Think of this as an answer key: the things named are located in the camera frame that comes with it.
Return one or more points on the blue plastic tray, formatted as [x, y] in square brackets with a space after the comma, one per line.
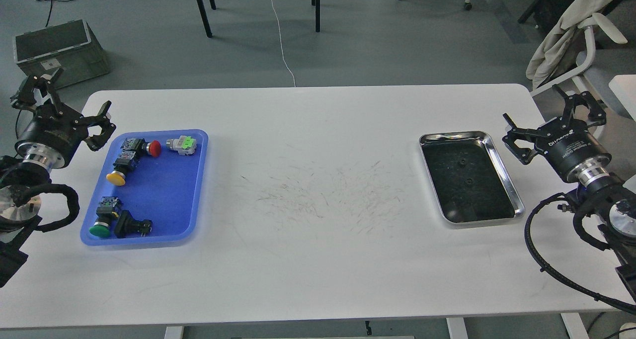
[165, 190]

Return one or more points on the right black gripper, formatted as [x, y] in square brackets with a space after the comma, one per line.
[566, 146]

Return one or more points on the grey green switch module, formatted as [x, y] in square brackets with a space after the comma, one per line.
[183, 145]

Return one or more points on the black table leg pair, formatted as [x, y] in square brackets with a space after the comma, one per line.
[316, 5]

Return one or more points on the white office chair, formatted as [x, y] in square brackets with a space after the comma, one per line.
[595, 68]

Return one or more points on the black selector switch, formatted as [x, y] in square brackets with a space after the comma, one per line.
[127, 225]

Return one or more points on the green push button switch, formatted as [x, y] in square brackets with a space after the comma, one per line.
[108, 212]

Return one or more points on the yellow push button switch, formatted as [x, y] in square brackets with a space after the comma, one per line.
[125, 163]

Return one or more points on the red push button switch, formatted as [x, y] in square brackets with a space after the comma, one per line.
[139, 147]

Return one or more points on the silver metal tray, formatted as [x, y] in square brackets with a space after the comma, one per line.
[491, 199]

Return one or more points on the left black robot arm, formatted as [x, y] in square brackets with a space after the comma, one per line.
[23, 180]

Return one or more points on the beige cloth on chair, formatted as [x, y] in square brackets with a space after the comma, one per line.
[558, 39]

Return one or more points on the grey plastic crate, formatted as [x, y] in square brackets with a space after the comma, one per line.
[71, 47]

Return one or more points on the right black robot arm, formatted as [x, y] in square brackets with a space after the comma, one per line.
[603, 208]

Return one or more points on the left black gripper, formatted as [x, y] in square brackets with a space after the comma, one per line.
[53, 126]

